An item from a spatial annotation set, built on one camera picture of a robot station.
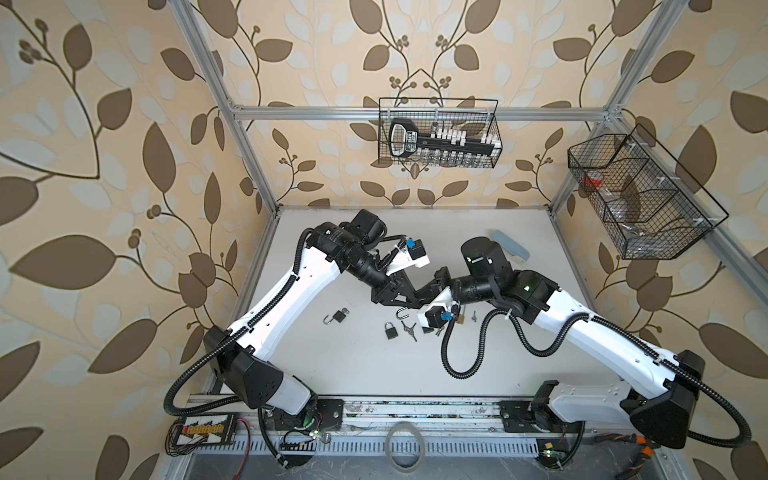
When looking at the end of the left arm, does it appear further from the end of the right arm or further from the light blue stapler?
the light blue stapler

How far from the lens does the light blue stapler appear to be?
1.04 meters

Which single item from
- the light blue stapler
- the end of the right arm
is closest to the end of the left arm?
the end of the right arm
